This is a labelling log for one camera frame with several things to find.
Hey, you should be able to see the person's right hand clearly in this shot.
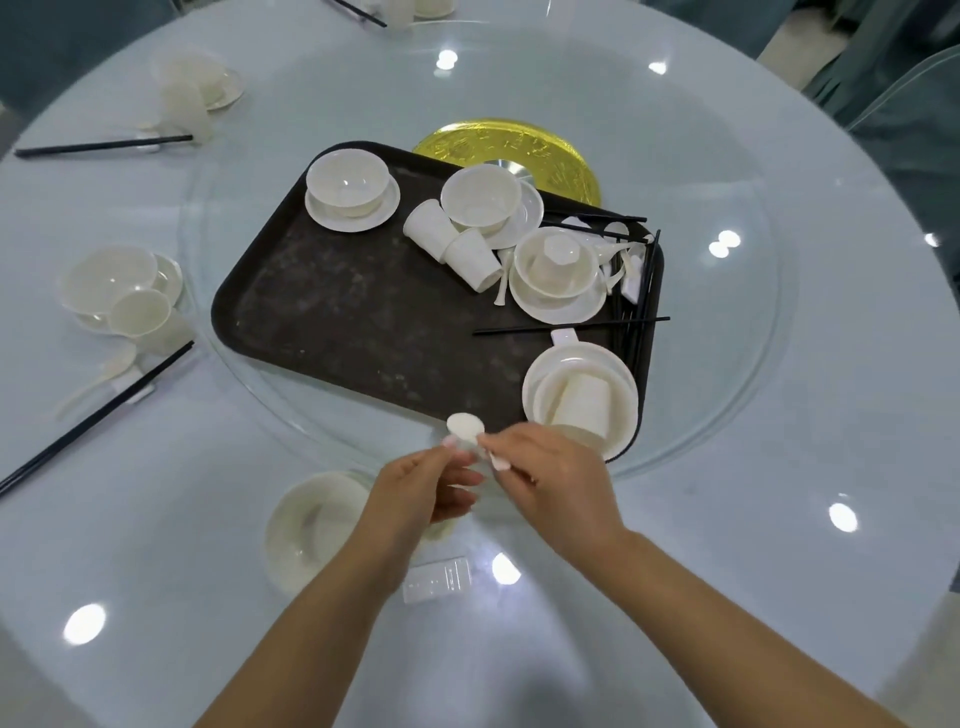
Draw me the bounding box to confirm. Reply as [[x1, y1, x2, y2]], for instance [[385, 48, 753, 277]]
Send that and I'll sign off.
[[476, 422, 636, 565]]

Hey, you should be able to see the black tray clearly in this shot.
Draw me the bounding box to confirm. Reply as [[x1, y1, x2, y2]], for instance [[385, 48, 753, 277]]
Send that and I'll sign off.
[[211, 140, 667, 452]]

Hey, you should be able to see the white round table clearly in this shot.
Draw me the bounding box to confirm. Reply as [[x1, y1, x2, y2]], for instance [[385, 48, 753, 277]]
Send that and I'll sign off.
[[0, 0, 960, 728]]

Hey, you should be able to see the person's right forearm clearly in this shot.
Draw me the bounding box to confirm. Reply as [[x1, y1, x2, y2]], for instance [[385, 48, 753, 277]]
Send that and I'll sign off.
[[598, 527, 909, 728]]

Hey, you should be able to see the person's left forearm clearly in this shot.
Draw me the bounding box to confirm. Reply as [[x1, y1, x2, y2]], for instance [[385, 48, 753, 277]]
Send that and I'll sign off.
[[194, 556, 412, 728]]

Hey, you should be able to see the bunch of black chopsticks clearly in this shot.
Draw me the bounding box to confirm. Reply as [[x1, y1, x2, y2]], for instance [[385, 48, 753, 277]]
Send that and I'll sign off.
[[470, 209, 673, 370]]

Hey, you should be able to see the person's left hand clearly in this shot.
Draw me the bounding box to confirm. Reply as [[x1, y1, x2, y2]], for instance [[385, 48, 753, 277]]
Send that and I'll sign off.
[[358, 437, 487, 583]]

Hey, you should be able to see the gold turntable base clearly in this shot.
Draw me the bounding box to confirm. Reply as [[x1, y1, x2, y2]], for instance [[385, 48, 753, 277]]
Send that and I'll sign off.
[[410, 116, 604, 208]]

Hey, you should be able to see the glass lazy susan turntable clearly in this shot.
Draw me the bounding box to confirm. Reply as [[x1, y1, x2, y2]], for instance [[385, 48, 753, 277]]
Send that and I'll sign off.
[[176, 20, 783, 486]]

